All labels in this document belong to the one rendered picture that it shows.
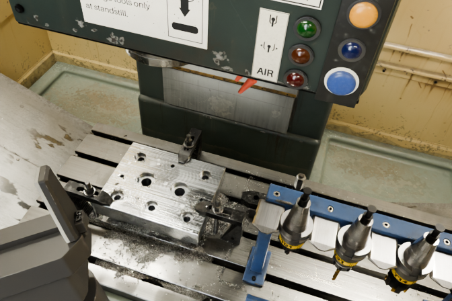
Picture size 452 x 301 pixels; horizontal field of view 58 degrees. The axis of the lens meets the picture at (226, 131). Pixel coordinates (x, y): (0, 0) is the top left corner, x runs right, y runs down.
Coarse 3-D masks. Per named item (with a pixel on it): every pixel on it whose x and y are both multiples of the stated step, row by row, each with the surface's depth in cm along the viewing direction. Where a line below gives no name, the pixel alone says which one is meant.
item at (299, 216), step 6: (294, 204) 75; (300, 204) 73; (294, 210) 74; (300, 210) 73; (306, 210) 73; (288, 216) 77; (294, 216) 75; (300, 216) 74; (306, 216) 74; (288, 222) 77; (294, 222) 75; (300, 222) 75; (306, 222) 75; (294, 228) 76; (300, 228) 76; (306, 228) 77
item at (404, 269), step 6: (402, 246) 76; (402, 252) 75; (402, 258) 74; (432, 258) 74; (402, 264) 73; (408, 264) 73; (432, 264) 74; (402, 270) 74; (408, 270) 73; (414, 270) 73; (420, 270) 73; (426, 270) 73; (408, 276) 74; (420, 276) 73
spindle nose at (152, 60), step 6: (132, 54) 69; (138, 54) 67; (144, 54) 67; (138, 60) 69; (144, 60) 68; (150, 60) 67; (156, 60) 67; (162, 60) 67; (168, 60) 67; (174, 60) 67; (156, 66) 68; (162, 66) 68; (168, 66) 68; (174, 66) 68; (180, 66) 69
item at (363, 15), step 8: (352, 8) 38; (360, 8) 37; (368, 8) 37; (376, 8) 37; (352, 16) 38; (360, 16) 38; (368, 16) 37; (376, 16) 37; (360, 24) 38; (368, 24) 38
